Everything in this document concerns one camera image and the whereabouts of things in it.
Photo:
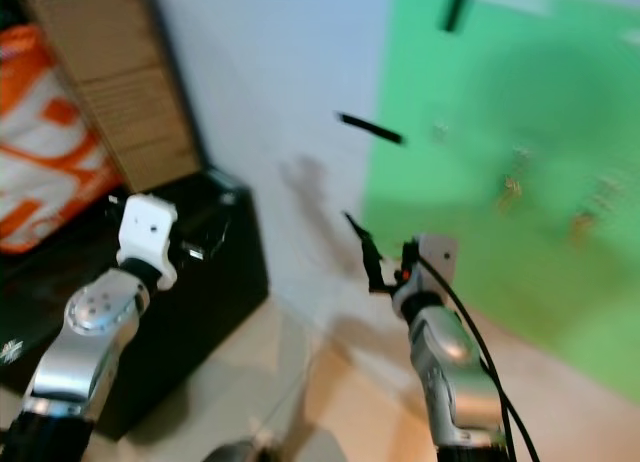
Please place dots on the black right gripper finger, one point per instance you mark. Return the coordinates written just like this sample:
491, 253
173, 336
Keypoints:
357, 229

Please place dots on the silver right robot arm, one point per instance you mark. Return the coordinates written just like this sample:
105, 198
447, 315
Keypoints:
450, 362

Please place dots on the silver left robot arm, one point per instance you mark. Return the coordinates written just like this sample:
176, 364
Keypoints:
95, 317

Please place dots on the black hard case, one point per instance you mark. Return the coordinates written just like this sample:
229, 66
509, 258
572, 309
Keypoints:
220, 312

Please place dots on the brass key bunch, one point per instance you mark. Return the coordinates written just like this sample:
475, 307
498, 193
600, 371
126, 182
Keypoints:
510, 189
584, 225

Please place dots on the brown cardboard box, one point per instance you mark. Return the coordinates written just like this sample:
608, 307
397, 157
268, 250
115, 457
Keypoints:
120, 82

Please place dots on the orange and white bag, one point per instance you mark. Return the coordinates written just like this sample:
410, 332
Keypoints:
40, 132

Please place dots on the grey robot leg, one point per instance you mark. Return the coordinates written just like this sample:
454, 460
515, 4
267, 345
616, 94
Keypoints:
242, 452

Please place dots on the green backdrop sheet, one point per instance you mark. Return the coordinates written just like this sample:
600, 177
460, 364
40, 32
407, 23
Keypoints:
540, 82

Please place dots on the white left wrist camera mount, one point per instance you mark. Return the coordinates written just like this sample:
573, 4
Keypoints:
150, 230

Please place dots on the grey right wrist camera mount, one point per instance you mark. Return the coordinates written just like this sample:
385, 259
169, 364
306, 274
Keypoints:
438, 252

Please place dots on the black wall bar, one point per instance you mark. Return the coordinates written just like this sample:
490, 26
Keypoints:
457, 6

